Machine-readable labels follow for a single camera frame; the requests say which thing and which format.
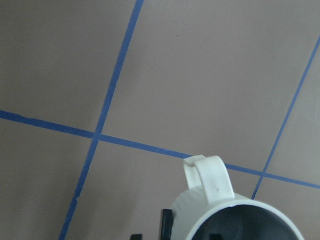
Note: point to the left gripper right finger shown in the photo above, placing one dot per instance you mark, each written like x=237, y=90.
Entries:
x=214, y=236

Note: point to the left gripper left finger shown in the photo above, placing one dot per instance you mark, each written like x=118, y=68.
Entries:
x=166, y=224

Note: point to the white ribbed mug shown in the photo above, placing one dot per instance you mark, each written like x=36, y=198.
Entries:
x=210, y=206

